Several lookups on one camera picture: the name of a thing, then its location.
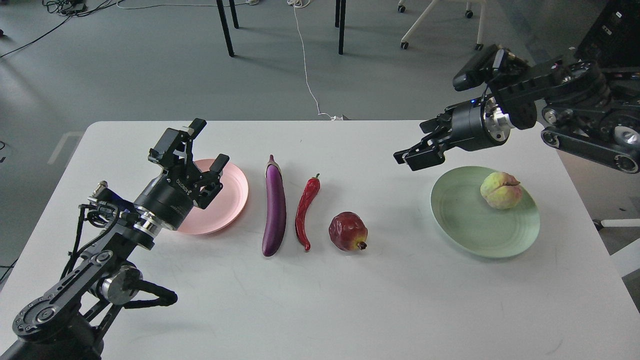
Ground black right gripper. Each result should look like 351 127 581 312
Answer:
393 99 514 171

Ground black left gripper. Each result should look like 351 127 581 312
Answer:
134 118 230 231

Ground yellow green peach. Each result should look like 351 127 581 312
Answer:
480 171 523 210

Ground purple eggplant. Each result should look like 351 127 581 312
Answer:
262 154 287 257

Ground red chili pepper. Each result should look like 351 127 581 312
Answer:
294 173 321 252

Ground red pomegranate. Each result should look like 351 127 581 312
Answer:
328 211 368 252

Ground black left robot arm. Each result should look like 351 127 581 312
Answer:
1 118 229 360

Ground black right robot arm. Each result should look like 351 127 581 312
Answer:
393 45 639 174

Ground pink plate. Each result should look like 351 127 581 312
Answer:
177 161 249 235

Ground green plate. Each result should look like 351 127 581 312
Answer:
429 166 541 259

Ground white rolling chair base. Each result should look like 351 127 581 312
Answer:
400 0 489 51

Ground black table legs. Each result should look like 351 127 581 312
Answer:
214 0 346 58

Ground black equipment case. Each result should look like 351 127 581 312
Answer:
574 0 640 68

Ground white floor cable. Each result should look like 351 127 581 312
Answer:
287 0 345 122

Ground black floor cables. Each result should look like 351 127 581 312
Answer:
0 0 121 60

